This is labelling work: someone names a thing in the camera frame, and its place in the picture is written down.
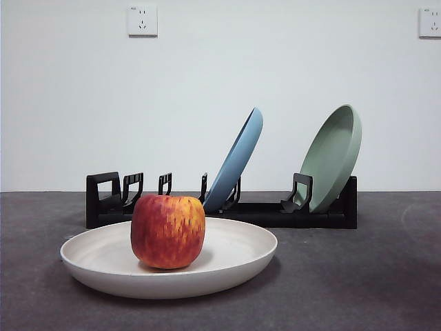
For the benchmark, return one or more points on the white wall socket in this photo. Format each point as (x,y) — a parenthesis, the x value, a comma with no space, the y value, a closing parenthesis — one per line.
(430,22)
(142,20)

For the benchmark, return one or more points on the black plate rack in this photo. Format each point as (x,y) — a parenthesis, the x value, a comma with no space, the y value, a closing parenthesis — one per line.
(275,217)

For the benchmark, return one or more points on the red yellow apple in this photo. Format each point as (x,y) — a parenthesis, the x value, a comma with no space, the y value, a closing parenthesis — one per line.
(167,231)

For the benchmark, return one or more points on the green plate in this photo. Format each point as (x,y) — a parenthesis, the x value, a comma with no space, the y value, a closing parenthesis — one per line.
(330,158)

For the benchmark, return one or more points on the pale yellow cream plate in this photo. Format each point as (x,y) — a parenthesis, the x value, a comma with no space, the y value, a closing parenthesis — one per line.
(103,255)

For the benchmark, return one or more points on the blue plate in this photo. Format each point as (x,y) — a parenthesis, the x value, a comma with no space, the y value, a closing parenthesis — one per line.
(237,162)

